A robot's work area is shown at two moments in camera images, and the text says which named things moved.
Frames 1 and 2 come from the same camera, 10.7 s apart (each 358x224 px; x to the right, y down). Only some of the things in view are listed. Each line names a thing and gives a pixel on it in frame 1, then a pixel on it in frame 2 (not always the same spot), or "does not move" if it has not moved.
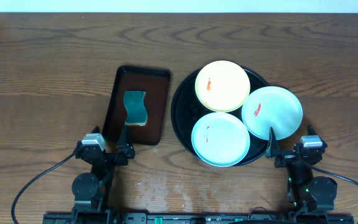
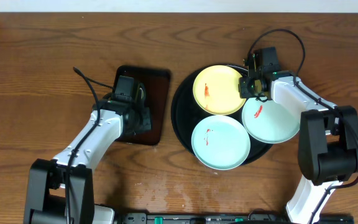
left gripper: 109,157 to 145,118
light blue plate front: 220,139 does not move
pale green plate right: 275,107 does not move
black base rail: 197,218 does not move
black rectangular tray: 155,81 does not move
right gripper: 285,158 to 243,91
